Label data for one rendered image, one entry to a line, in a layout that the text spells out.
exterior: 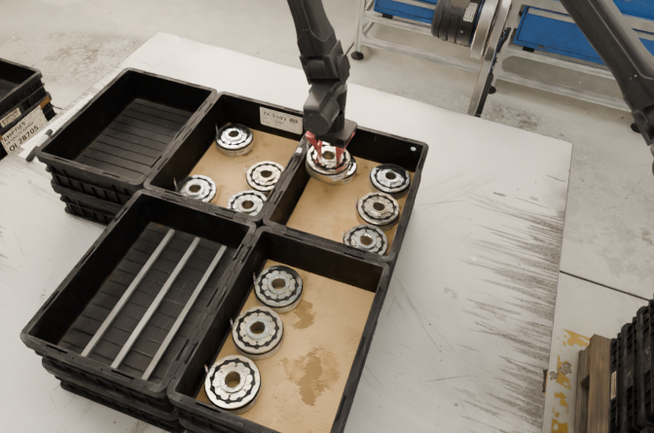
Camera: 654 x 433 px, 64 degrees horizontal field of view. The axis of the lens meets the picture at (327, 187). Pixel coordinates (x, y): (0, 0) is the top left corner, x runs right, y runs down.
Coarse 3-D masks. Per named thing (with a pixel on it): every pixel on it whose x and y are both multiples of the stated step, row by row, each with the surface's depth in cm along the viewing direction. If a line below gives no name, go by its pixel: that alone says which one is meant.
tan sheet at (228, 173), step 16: (256, 144) 146; (272, 144) 146; (288, 144) 146; (208, 160) 141; (224, 160) 141; (240, 160) 141; (256, 160) 142; (272, 160) 142; (288, 160) 142; (208, 176) 137; (224, 176) 137; (240, 176) 137; (224, 192) 133
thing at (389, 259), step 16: (368, 128) 137; (416, 144) 134; (288, 176) 124; (416, 176) 126; (272, 208) 117; (272, 224) 114; (400, 224) 116; (320, 240) 112; (368, 256) 109; (384, 256) 109
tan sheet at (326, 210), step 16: (368, 176) 139; (304, 192) 134; (320, 192) 135; (336, 192) 135; (352, 192) 135; (368, 192) 135; (304, 208) 131; (320, 208) 131; (336, 208) 131; (352, 208) 131; (400, 208) 132; (288, 224) 127; (304, 224) 127; (320, 224) 127; (336, 224) 128; (352, 224) 128; (336, 240) 124
